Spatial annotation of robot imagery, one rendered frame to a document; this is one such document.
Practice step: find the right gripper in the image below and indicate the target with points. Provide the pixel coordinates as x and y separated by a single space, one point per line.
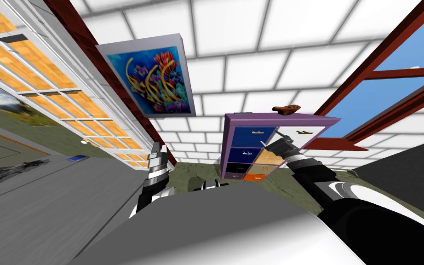
283 147

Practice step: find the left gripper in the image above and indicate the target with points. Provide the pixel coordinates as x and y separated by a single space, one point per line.
158 158

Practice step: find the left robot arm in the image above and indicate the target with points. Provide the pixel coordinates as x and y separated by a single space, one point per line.
152 193

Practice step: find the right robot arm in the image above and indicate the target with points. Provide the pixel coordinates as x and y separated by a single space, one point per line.
363 228

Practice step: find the purple drawer cabinet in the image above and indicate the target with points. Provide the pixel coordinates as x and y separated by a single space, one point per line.
267 119

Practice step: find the light wood drawer front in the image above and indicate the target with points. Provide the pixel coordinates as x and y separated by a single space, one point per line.
269 159

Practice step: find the brown curved object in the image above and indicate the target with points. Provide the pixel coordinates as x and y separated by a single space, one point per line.
285 109

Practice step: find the khaki drawer front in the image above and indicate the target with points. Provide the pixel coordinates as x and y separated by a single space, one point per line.
261 169

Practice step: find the white drawer front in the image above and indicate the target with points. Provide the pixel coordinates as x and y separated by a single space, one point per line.
307 138

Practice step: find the dark blue drawer front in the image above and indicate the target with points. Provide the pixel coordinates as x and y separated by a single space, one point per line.
243 155

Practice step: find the orange drawer front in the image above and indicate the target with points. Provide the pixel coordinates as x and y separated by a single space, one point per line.
253 177

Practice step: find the black drawer front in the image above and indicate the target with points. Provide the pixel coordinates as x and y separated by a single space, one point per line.
237 168

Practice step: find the small blue flat object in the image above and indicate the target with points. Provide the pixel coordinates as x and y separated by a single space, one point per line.
77 158

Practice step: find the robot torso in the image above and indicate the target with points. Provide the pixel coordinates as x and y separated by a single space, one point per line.
212 228

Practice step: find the red framed window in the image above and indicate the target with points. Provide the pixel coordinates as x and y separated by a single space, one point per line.
381 95

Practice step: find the white glass pane door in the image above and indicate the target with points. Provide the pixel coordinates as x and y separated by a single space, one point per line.
50 73

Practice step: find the coral reef wall picture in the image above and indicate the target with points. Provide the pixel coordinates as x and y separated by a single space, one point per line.
153 79

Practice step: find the landscape wall picture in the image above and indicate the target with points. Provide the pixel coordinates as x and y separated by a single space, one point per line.
9 106

